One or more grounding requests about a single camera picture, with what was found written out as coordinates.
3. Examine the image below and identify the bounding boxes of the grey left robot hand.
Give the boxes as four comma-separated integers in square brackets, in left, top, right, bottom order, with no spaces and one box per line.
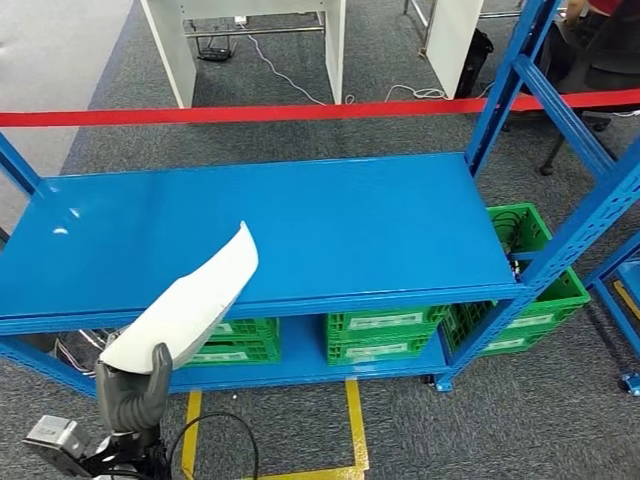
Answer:
[94,343,174,437]

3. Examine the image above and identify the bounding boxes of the white plastic car part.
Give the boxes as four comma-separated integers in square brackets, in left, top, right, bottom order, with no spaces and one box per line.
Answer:
[99,220,260,377]

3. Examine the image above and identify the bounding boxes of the blue metal shelf rack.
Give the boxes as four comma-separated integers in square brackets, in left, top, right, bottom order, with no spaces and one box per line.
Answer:
[0,0,640,403]

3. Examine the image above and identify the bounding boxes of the green plastic crate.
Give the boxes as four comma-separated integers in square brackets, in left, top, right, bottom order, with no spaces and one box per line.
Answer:
[448,323,567,357]
[442,203,592,334]
[327,333,435,368]
[183,337,282,368]
[205,317,281,344]
[325,305,450,341]

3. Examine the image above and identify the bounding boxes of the red barrier tape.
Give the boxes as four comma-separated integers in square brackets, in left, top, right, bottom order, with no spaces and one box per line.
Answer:
[0,87,640,129]

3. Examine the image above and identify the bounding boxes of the white desk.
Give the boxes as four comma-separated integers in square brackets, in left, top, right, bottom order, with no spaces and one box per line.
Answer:
[139,0,347,110]

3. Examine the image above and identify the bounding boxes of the black router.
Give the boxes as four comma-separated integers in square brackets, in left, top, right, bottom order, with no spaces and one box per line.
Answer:
[195,36,239,63]

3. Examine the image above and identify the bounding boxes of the white desk side panel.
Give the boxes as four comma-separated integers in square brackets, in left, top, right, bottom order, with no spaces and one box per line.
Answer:
[402,0,489,101]

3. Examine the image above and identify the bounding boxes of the black bag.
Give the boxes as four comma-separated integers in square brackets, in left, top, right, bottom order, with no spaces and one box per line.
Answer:
[453,27,495,101]

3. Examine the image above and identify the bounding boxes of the small blue metal rack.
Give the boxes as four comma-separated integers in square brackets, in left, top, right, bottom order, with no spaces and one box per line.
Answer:
[581,228,640,399]

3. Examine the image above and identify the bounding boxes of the person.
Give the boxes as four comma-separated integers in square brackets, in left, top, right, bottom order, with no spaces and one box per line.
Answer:
[537,0,640,94]

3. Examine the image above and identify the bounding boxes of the black office chair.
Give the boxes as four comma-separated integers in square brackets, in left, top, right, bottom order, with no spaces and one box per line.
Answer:
[538,26,640,178]

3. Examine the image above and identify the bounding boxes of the grey cable bundle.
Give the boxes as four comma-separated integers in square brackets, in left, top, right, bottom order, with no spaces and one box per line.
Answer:
[51,327,120,380]

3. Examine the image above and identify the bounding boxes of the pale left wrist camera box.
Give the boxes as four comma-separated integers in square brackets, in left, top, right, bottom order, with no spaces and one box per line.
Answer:
[22,415,94,479]

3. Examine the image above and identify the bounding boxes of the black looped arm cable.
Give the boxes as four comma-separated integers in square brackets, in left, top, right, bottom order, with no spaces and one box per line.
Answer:
[166,411,260,480]

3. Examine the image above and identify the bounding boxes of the long white floor cable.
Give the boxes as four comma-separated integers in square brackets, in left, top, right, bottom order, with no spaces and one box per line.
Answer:
[239,18,327,108]

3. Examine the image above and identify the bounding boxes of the short white floor cable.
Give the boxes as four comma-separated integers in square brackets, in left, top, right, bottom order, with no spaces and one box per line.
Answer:
[343,83,449,105]

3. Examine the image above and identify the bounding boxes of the black cable coil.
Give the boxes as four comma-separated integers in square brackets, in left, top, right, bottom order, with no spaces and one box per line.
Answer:
[491,210,525,256]

